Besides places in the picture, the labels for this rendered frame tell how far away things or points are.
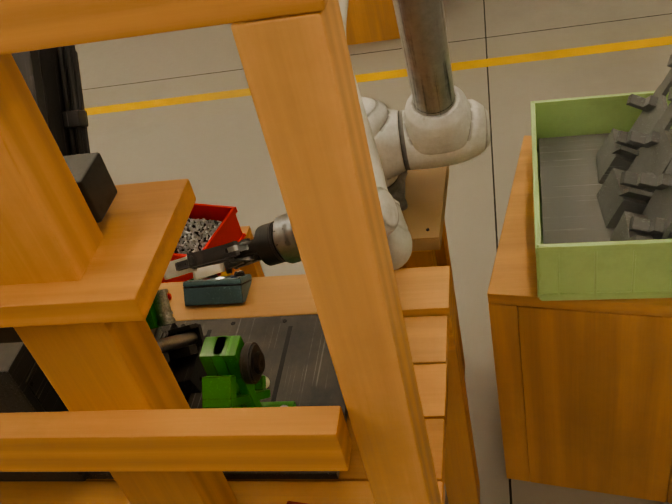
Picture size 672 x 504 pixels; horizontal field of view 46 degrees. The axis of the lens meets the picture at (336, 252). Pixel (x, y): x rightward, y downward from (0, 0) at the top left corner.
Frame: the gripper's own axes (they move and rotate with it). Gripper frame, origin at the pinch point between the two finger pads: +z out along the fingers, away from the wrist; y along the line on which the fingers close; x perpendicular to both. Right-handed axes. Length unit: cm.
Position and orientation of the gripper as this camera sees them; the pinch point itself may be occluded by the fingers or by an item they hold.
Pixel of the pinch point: (189, 269)
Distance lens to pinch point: 150.6
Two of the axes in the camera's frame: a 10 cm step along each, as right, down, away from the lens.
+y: -4.1, -0.3, -9.1
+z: -8.8, 2.6, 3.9
